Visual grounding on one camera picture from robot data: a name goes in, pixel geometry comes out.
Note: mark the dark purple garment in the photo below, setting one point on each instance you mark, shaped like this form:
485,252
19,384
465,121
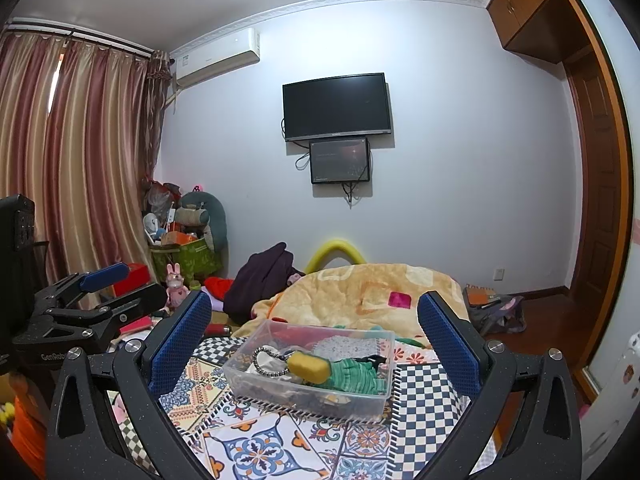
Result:
260,280

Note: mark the green bag of toys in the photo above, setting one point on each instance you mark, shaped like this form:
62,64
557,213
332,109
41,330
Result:
187,260

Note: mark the small black wall monitor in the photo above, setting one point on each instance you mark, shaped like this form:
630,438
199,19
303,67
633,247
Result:
340,161

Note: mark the clear plastic box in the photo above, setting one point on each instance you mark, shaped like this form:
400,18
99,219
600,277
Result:
305,402

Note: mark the red cylinder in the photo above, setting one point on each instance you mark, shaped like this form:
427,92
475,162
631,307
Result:
217,330

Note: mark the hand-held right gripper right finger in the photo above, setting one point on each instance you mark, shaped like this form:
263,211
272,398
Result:
450,340

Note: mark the yellow fleece blanket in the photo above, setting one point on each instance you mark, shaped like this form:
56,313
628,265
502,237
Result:
350,295

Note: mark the red cloth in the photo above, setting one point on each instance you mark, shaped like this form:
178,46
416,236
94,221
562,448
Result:
220,286

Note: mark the grey green plush toy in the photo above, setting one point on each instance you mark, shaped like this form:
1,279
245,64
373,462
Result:
200,217

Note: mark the black lace pouch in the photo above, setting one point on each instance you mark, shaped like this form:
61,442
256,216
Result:
272,362

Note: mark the wooden overhead cabinet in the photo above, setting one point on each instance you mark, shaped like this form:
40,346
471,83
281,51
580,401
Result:
530,15

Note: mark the white sliding wardrobe door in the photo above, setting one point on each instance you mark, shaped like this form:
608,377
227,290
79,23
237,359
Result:
622,260

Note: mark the green cloth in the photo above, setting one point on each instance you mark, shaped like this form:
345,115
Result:
357,375

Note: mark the orange cloth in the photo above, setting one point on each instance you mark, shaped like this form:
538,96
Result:
30,430

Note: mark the white wall air conditioner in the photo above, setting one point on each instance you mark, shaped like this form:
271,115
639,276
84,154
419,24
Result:
217,57

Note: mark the grey patterned cloth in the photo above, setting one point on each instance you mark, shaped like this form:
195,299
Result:
345,347

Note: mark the striped brown curtain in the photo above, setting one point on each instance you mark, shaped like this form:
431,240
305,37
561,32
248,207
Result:
85,160

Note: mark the curtain rail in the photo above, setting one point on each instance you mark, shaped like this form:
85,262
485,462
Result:
80,35

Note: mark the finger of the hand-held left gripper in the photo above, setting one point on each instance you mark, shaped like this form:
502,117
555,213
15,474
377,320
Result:
140,302
105,276

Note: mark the white appliance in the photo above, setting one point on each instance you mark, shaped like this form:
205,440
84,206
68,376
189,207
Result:
617,390

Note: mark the red box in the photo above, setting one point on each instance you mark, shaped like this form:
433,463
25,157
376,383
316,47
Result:
132,277

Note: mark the yellow sponge pouch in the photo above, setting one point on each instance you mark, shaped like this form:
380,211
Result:
309,367

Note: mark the red fabric item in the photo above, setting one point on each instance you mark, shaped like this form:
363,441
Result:
300,336

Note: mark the yellow foam noodle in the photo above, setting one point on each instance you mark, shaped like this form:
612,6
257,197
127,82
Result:
334,247

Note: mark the white wall socket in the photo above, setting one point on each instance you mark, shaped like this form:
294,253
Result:
497,274

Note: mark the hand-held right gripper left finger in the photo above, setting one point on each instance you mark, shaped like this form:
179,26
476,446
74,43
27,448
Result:
180,340

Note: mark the pink rabbit toy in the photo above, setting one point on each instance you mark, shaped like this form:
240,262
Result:
176,287

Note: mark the black wall television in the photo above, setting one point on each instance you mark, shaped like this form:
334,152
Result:
336,107

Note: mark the brown wooden door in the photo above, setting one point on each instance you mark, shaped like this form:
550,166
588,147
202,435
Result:
597,185

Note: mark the patterned bed sheet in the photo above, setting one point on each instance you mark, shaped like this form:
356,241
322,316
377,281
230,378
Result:
260,440

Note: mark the small white fan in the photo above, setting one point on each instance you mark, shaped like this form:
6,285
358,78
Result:
151,227

